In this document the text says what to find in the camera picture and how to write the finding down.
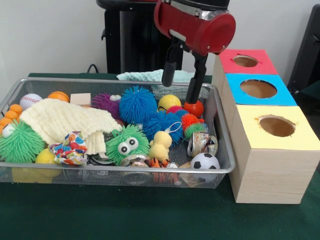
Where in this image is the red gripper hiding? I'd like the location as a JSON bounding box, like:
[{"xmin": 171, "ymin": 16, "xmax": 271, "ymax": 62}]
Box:
[{"xmin": 154, "ymin": 0, "xmax": 236, "ymax": 105}]

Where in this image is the yellow plush toy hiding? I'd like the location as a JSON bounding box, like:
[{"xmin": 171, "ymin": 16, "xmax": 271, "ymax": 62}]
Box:
[{"xmin": 148, "ymin": 130, "xmax": 173, "ymax": 162}]

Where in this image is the orange striped plush tiger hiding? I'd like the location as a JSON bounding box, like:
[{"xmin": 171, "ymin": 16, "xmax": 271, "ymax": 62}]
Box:
[{"xmin": 149, "ymin": 158, "xmax": 179, "ymax": 171}]

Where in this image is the cream waffle cloth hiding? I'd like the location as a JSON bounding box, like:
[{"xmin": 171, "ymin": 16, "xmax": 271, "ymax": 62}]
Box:
[{"xmin": 19, "ymin": 98, "xmax": 121, "ymax": 155}]

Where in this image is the clear mesh bin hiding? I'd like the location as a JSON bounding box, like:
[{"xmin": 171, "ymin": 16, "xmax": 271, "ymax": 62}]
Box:
[{"xmin": 0, "ymin": 77, "xmax": 236, "ymax": 189}]

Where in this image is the wooden box with three holes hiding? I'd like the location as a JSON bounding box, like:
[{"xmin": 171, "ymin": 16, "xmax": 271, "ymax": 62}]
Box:
[{"xmin": 211, "ymin": 48, "xmax": 320, "ymax": 205}]

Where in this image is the yellow-green ball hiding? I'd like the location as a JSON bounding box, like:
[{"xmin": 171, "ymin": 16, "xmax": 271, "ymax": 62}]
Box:
[{"xmin": 158, "ymin": 94, "xmax": 182, "ymax": 112}]

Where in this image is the mint green cloth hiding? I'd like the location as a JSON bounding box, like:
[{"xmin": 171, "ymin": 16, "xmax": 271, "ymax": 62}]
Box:
[{"xmin": 116, "ymin": 69, "xmax": 202, "ymax": 85}]

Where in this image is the red ball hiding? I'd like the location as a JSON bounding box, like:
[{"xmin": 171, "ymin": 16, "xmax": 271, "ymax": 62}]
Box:
[{"xmin": 183, "ymin": 100, "xmax": 205, "ymax": 118}]

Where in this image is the large blue spiky ball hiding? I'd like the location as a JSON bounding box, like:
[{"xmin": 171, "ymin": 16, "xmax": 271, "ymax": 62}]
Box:
[{"xmin": 142, "ymin": 111, "xmax": 184, "ymax": 145}]

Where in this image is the purple spiky ball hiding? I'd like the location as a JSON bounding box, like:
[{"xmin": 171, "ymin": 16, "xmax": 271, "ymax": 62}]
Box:
[{"xmin": 91, "ymin": 93, "xmax": 121, "ymax": 119}]

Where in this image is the small soccer ball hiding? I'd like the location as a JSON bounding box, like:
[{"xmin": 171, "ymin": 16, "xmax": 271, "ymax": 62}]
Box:
[{"xmin": 190, "ymin": 152, "xmax": 221, "ymax": 171}]

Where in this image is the green spiky ball with face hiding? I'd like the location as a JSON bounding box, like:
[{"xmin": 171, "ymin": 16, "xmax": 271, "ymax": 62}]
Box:
[{"xmin": 105, "ymin": 125, "xmax": 150, "ymax": 166}]

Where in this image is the small orange basketball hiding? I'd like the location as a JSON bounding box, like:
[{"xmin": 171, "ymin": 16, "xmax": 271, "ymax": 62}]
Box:
[{"xmin": 47, "ymin": 91, "xmax": 70, "ymax": 103}]

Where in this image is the black chair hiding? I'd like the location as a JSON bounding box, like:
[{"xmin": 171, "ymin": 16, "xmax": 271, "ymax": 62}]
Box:
[{"xmin": 287, "ymin": 5, "xmax": 320, "ymax": 101}]

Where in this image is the multicoloured patterned cloth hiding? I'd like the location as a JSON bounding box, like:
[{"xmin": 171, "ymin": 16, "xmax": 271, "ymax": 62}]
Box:
[{"xmin": 48, "ymin": 131, "xmax": 90, "ymax": 166}]

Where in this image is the dark green tablecloth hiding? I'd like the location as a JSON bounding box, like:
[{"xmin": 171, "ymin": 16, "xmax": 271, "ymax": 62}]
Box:
[{"xmin": 0, "ymin": 72, "xmax": 320, "ymax": 240}]

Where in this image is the white baseball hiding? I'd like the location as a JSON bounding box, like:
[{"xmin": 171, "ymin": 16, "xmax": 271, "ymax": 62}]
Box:
[{"xmin": 20, "ymin": 93, "xmax": 43, "ymax": 109}]

